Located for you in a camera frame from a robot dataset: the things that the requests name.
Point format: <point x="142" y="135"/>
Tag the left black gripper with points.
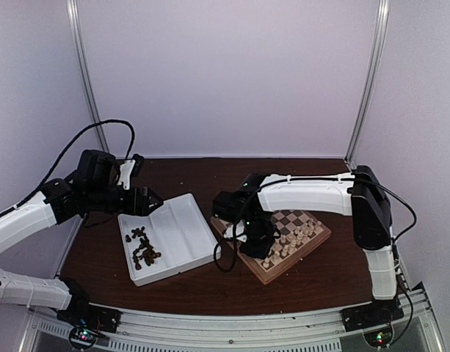
<point x="139" y="208"/>

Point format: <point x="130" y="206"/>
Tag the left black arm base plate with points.
<point x="95" y="318"/>

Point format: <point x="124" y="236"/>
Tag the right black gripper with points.
<point x="260" y="251"/>

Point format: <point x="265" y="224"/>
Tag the front aluminium frame rail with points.
<point x="320" y="330"/>

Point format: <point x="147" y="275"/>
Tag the right controller board with LEDs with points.
<point x="378" y="338"/>

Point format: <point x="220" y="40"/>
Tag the left controller board with LEDs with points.
<point x="81" y="338"/>

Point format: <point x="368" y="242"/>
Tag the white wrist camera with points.
<point x="239" y="232"/>
<point x="128" y="169"/>

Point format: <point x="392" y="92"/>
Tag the aluminium frame post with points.
<point x="378" y="43"/>
<point x="75" y="27"/>

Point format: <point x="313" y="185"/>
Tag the white plastic compartment tray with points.
<point x="178" y="231"/>

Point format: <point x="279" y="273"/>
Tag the light chess queen piece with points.
<point x="284" y="251"/>

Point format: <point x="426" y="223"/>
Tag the left aluminium frame post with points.
<point x="75" y="27"/>

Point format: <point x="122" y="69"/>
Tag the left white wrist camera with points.
<point x="128" y="169"/>

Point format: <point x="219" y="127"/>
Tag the light chess pawn piece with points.
<point x="318" y="227"/>

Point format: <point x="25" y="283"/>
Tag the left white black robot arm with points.
<point x="99" y="184"/>

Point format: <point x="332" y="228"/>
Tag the wooden chess board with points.
<point x="286" y="221"/>

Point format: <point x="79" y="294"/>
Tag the right aluminium frame post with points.
<point x="378" y="43"/>

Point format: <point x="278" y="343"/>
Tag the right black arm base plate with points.
<point x="370" y="315"/>

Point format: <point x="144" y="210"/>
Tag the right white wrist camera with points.
<point x="239" y="232"/>

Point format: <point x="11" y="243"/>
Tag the controller board with leds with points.
<point x="378" y="338"/>
<point x="81" y="338"/>

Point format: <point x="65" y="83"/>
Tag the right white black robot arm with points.
<point x="249" y="210"/>

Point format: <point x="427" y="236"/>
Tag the pile of dark chess pieces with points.
<point x="145" y="250"/>

